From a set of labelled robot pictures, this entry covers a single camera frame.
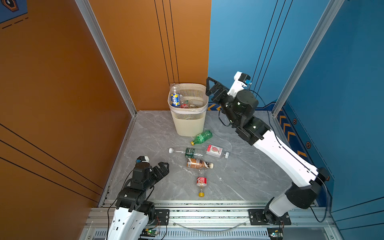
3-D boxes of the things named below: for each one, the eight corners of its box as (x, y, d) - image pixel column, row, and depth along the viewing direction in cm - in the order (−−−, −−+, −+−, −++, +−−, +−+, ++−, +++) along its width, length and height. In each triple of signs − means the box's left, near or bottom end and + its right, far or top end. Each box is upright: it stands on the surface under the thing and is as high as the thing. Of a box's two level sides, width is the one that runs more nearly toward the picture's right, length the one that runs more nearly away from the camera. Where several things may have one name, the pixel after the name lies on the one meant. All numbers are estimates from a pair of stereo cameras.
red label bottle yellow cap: (196, 197, 81) (196, 194, 77) (196, 171, 90) (196, 167, 87) (207, 197, 81) (207, 194, 77) (206, 171, 90) (206, 167, 87)
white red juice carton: (205, 155, 97) (205, 152, 94) (207, 147, 101) (207, 143, 98) (227, 160, 95) (228, 157, 91) (229, 152, 99) (230, 148, 95)
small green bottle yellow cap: (193, 148, 101) (193, 144, 97) (189, 142, 104) (189, 138, 100) (212, 137, 106) (213, 133, 102) (208, 132, 109) (208, 128, 105)
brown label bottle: (187, 170, 91) (186, 166, 86) (187, 162, 94) (186, 158, 90) (213, 170, 91) (213, 166, 86) (212, 162, 94) (213, 158, 90)
